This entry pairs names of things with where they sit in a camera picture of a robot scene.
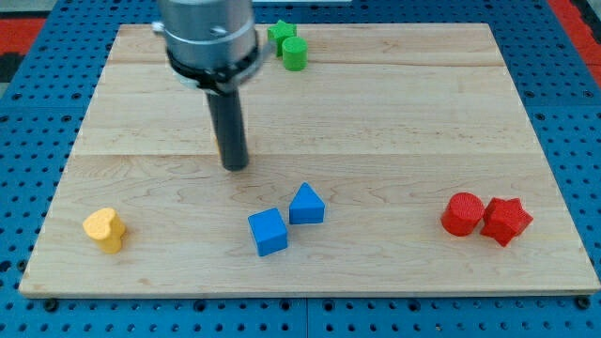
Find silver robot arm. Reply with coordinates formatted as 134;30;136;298
152;0;276;95

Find blue triangle block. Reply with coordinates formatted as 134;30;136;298
288;182;326;224

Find blue cube block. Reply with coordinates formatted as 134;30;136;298
248;207;288;256

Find wooden board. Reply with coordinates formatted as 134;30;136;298
20;23;600;299

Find green cylinder block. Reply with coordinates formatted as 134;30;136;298
282;37;308;71

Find green star block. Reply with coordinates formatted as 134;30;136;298
267;20;297;57

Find red cylinder block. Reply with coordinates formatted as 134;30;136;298
440;192;485;237

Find yellow heart block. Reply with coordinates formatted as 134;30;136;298
83;207;126;254

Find red star block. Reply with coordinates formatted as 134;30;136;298
480;197;533;247

